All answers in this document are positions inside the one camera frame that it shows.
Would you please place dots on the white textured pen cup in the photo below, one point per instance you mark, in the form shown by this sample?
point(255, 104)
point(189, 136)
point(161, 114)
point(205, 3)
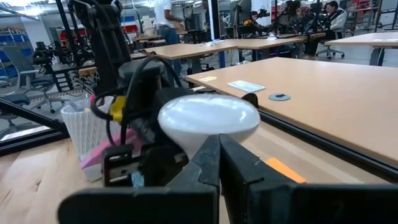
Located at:
point(84, 127)

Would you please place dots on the standing person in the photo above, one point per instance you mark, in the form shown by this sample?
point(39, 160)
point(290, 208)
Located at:
point(166, 18)

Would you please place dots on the orange sticky note pad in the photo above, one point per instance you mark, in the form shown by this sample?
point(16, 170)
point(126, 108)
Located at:
point(284, 170)

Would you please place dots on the white rectangular card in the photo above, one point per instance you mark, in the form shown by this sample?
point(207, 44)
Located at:
point(245, 86)

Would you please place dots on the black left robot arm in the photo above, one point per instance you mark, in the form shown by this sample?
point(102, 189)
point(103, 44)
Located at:
point(105, 37)

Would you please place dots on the long beige background desk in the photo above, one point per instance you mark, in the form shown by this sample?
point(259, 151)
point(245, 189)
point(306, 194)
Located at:
point(217, 46)

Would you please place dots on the yellow sticky note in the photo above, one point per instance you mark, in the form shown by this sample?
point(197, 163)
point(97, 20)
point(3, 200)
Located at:
point(207, 79)

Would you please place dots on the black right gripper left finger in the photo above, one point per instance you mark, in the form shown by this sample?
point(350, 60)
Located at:
point(140, 205)

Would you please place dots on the black frame clamp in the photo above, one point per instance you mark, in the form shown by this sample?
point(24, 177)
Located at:
point(251, 99)

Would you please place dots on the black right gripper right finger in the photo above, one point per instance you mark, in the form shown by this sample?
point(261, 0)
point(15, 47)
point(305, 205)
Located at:
point(295, 205)

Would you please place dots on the seated person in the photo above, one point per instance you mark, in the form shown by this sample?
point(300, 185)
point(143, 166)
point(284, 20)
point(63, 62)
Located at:
point(334, 18)

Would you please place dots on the blue pillar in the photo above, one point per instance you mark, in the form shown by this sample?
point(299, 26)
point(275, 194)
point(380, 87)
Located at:
point(216, 31)

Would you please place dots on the white reflector lightbulb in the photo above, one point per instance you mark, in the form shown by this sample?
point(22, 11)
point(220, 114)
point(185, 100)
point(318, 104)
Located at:
point(208, 118)

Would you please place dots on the grey office chair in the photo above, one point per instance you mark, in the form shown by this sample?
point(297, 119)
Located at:
point(31, 77)

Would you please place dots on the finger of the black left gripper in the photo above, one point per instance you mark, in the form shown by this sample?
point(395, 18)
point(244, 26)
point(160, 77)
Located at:
point(118, 149)
point(161, 165)

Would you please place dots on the black aluminium table frame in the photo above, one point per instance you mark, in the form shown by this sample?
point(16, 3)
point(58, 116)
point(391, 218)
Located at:
point(326, 146)

